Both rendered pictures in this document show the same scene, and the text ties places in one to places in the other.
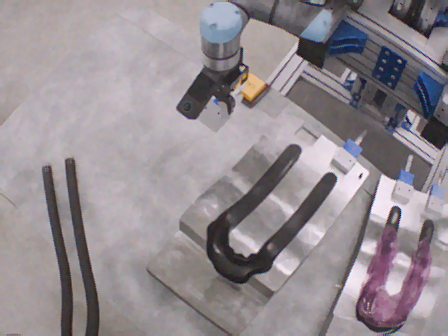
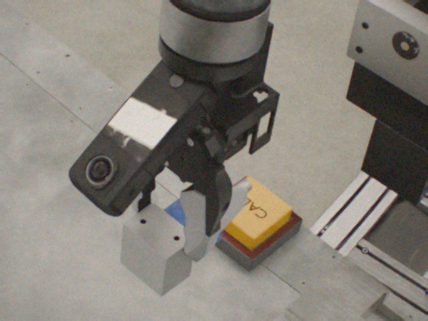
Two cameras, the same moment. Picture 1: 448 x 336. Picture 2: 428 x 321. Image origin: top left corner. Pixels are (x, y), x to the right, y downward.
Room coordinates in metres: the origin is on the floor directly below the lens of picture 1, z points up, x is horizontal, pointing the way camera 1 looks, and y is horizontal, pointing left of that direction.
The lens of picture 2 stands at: (0.07, 0.03, 1.61)
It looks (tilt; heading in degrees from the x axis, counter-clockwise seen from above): 46 degrees down; 357
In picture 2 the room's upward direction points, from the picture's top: 10 degrees clockwise
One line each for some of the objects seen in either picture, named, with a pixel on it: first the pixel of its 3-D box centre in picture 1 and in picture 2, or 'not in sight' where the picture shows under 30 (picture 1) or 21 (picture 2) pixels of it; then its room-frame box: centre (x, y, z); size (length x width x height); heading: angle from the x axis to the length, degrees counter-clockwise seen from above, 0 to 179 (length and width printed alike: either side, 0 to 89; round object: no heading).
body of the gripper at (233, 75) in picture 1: (222, 70); (207, 92); (0.64, 0.01, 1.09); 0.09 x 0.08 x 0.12; 141
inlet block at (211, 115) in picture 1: (226, 102); (196, 221); (0.65, 0.00, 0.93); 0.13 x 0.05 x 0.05; 141
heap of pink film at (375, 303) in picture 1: (398, 276); not in sight; (0.24, -0.41, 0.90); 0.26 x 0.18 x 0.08; 158
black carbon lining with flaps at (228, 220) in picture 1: (273, 212); not in sight; (0.39, -0.11, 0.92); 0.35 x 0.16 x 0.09; 141
